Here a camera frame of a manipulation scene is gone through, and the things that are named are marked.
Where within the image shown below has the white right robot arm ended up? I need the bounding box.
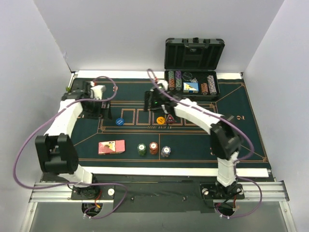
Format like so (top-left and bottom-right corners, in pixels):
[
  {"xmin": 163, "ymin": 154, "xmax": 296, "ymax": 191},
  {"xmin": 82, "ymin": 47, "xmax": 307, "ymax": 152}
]
[{"xmin": 144, "ymin": 81, "xmax": 242, "ymax": 198}]

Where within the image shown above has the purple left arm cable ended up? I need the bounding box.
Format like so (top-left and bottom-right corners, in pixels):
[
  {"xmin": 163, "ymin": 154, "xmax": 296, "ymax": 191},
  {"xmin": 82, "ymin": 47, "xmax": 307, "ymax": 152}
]
[{"xmin": 13, "ymin": 75, "xmax": 128, "ymax": 220}]

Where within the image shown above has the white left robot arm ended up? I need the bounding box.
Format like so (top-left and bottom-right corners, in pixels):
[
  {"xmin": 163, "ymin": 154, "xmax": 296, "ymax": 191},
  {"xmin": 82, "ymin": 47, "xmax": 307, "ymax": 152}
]
[{"xmin": 35, "ymin": 81, "xmax": 112, "ymax": 199}]

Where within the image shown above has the purple chip row in case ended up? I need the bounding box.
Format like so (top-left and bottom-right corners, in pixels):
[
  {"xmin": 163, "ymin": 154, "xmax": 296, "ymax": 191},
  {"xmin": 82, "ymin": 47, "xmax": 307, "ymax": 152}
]
[{"xmin": 207, "ymin": 75, "xmax": 217, "ymax": 96}]

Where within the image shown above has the blue small blind button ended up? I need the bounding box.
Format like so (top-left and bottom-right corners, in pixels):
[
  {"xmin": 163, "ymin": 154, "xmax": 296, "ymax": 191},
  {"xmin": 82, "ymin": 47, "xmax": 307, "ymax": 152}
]
[{"xmin": 115, "ymin": 117, "xmax": 125, "ymax": 126}]

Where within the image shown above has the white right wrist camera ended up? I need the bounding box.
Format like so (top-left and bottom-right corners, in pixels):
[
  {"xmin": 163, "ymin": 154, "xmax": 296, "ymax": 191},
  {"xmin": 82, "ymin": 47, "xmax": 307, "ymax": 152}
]
[{"xmin": 157, "ymin": 79, "xmax": 169, "ymax": 91}]

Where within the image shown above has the green poker chip stack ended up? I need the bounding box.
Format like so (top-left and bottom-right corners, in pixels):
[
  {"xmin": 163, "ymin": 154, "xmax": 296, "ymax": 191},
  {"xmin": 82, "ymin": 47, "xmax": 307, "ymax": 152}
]
[{"xmin": 137, "ymin": 144, "xmax": 147, "ymax": 156}]

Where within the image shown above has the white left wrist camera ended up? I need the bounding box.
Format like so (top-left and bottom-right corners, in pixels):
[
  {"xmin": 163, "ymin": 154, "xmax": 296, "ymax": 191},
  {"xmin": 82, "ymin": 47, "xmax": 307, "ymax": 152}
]
[{"xmin": 90, "ymin": 85, "xmax": 106, "ymax": 100}]

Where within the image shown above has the blue boxed card deck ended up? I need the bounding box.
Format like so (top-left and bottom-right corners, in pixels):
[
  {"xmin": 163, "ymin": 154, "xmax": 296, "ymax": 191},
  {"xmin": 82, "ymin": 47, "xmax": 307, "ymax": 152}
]
[{"xmin": 183, "ymin": 82, "xmax": 199, "ymax": 93}]

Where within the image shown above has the black poker chip case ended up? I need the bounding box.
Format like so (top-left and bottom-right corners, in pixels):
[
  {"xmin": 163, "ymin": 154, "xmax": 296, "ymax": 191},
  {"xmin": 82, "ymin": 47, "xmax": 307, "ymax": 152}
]
[{"xmin": 164, "ymin": 37, "xmax": 225, "ymax": 101}]

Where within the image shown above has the dark green poker table mat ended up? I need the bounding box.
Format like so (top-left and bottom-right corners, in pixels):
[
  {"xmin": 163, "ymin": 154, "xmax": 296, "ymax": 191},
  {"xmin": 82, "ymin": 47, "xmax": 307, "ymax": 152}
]
[{"xmin": 71, "ymin": 79, "xmax": 271, "ymax": 169}]

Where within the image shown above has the red playing card deck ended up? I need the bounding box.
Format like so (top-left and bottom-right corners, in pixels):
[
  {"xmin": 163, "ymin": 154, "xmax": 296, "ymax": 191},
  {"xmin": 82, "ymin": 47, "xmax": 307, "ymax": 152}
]
[{"xmin": 98, "ymin": 140, "xmax": 126, "ymax": 155}]

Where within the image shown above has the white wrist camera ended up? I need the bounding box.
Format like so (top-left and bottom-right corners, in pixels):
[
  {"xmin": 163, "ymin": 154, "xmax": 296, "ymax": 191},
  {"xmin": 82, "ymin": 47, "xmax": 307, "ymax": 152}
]
[
  {"xmin": 90, "ymin": 85, "xmax": 106, "ymax": 100},
  {"xmin": 157, "ymin": 79, "xmax": 169, "ymax": 91}
]

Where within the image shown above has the orange chip row in case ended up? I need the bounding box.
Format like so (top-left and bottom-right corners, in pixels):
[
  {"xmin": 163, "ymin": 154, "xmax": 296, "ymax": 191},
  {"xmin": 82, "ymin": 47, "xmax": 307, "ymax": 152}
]
[{"xmin": 201, "ymin": 83, "xmax": 209, "ymax": 96}]

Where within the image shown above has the orange big blind button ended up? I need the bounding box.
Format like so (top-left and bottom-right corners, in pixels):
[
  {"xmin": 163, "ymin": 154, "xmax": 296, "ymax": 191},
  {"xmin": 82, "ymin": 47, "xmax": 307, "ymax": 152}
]
[{"xmin": 156, "ymin": 116, "xmax": 166, "ymax": 125}]

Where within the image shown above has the red poker chip stack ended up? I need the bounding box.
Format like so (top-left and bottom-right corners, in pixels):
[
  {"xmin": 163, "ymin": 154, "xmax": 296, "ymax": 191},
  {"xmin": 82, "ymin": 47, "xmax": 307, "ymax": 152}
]
[{"xmin": 149, "ymin": 142, "xmax": 158, "ymax": 155}]

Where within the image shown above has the black dealer button in case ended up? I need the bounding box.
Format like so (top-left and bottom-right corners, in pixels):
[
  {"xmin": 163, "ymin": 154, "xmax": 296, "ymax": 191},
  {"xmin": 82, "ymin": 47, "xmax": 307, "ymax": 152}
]
[{"xmin": 183, "ymin": 72, "xmax": 193, "ymax": 81}]

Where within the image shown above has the blue poker chip stack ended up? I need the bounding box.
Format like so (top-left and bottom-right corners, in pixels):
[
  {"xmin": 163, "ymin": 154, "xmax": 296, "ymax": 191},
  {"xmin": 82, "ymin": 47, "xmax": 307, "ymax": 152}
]
[{"xmin": 161, "ymin": 146, "xmax": 171, "ymax": 158}]

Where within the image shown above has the green orange chip row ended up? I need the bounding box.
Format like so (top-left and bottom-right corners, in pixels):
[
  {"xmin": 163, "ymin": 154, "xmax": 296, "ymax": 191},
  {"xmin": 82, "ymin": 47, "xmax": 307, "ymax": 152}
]
[{"xmin": 168, "ymin": 71, "xmax": 175, "ymax": 91}]

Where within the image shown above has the aluminium front rail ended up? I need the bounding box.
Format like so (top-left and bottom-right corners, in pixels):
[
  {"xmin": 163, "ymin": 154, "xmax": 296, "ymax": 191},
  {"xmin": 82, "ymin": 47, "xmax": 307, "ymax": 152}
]
[{"xmin": 29, "ymin": 181, "xmax": 290, "ymax": 203}]

